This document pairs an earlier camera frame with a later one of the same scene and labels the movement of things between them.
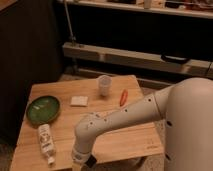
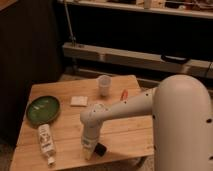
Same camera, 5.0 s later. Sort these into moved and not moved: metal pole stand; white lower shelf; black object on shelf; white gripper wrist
Moved: white gripper wrist
Not moved: white lower shelf; black object on shelf; metal pole stand
